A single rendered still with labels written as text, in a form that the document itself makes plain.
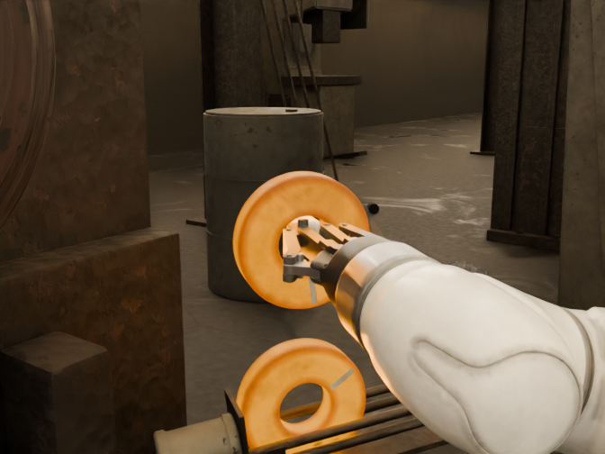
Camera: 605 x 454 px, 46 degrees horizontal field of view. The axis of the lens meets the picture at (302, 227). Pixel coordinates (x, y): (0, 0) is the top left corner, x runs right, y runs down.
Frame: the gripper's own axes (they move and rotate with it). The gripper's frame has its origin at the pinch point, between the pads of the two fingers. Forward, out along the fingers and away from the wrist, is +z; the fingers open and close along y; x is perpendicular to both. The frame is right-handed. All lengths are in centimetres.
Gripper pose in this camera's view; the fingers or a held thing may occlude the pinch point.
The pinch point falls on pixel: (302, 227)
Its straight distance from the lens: 78.4
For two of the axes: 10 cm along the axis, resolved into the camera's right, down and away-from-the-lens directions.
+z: -3.3, -2.6, 9.1
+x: 0.2, -9.6, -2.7
